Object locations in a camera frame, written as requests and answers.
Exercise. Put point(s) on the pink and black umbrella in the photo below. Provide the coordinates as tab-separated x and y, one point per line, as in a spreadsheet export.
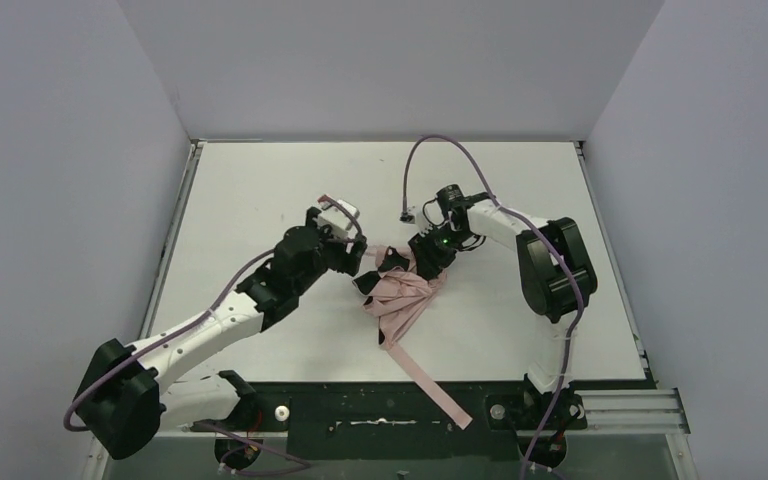
396	295

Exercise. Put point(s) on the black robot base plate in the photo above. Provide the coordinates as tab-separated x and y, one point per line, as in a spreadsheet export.
398	421

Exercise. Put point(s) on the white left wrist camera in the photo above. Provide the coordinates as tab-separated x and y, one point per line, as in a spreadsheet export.
339	222

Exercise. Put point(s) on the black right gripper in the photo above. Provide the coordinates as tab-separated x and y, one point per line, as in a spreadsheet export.
423	258

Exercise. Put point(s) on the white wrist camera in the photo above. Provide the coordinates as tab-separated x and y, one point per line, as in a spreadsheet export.
339	222
416	217

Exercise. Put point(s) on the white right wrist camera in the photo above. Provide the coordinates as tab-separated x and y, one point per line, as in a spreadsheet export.
416	217

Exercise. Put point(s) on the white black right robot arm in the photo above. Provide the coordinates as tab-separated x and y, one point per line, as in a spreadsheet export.
555	271

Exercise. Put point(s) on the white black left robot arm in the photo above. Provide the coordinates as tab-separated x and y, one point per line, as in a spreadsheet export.
131	392

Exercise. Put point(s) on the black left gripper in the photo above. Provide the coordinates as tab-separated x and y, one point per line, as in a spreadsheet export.
349	255

